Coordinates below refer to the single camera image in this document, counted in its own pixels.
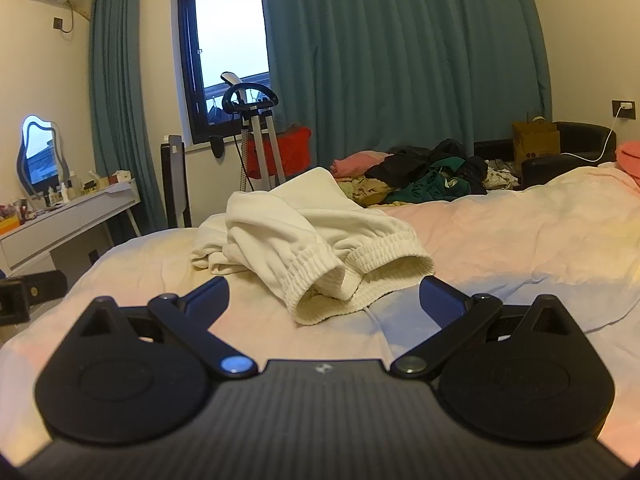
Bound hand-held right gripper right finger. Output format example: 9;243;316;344
390;276;586;380

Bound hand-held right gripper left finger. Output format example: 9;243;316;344
64;276;259;380

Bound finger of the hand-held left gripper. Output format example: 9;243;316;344
0;270;69;327

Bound white pants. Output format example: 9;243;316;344
190;166;435;326

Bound white vanity desk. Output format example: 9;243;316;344
0;179;143;275

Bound row of cosmetic bottles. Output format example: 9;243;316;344
0;170;136;226

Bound green cloth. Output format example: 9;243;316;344
382;156;472;206

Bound wavy lit mirror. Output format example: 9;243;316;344
16;115;69;197

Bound beige cloth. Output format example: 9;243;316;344
337;176;402;209

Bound white patterned cloth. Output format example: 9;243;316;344
482;159;524;191

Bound black cloth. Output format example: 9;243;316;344
365;138;489;196

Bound pink cloth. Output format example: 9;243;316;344
331;150;397;181

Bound red bag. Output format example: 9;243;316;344
246;126;313;182

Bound cardboard box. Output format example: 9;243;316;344
512;119;561;168

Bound narrow teal curtain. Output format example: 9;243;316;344
89;0;168;238

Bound black armchair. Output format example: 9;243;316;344
472;121;619;189

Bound pink pillow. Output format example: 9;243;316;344
614;140;640;181

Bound wide teal curtain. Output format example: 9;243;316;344
260;0;553;181

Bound dark framed window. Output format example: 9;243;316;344
177;0;273;146

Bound white charger cable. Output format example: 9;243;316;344
579;104;632;164

